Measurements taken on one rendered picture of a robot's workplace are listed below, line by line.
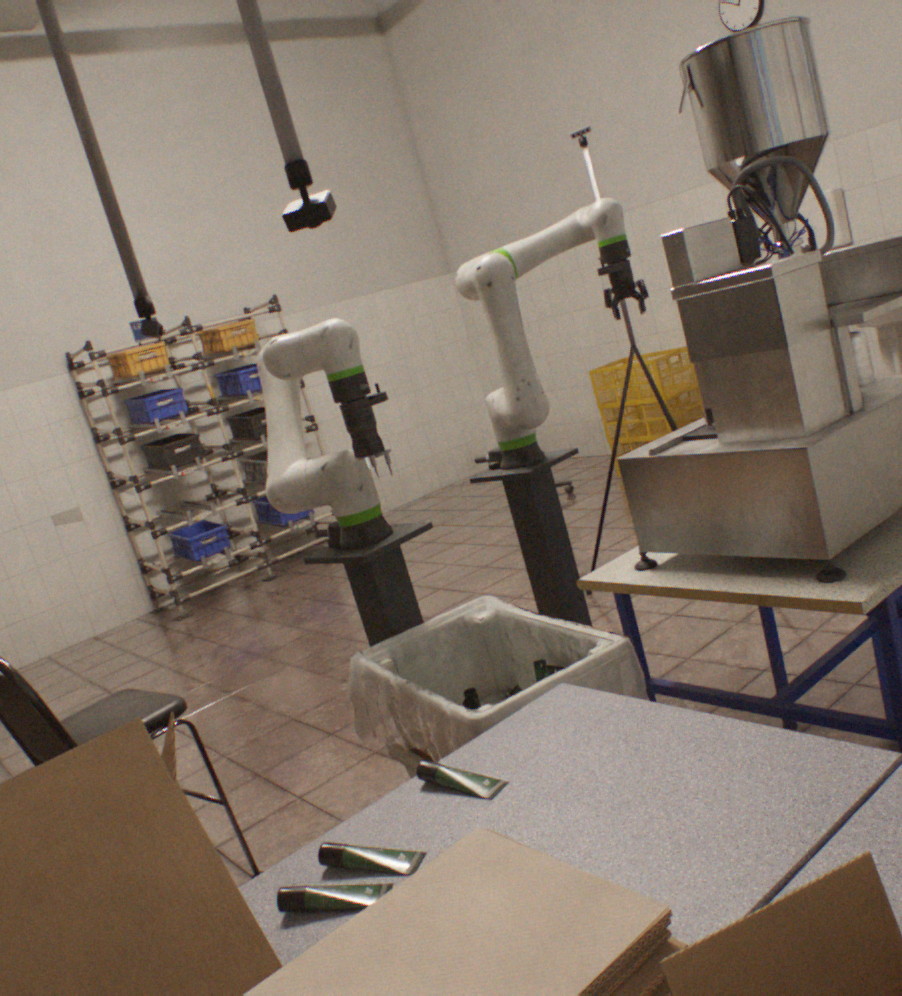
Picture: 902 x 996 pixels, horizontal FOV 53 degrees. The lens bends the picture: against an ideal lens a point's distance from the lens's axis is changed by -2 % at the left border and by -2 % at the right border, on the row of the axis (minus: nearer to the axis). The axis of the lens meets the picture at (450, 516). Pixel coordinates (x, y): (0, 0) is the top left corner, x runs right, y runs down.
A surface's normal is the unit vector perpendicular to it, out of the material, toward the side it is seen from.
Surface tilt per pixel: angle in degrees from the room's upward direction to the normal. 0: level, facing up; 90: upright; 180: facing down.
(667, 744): 0
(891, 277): 90
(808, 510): 90
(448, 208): 90
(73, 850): 55
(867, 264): 90
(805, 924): 73
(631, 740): 0
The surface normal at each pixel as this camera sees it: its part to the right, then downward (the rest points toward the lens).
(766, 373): -0.76, 0.34
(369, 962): -0.27, -0.94
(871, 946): 0.21, -0.16
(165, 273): 0.59, 0.00
